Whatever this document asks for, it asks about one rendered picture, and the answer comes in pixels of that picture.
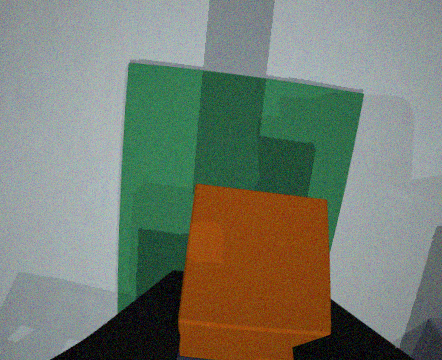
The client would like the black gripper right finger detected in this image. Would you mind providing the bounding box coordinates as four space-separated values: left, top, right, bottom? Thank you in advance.
293 300 414 360

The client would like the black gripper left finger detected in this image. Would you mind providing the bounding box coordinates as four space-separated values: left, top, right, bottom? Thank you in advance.
50 271 185 360

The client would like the orange block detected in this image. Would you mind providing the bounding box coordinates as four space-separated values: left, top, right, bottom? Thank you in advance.
177 184 332 360

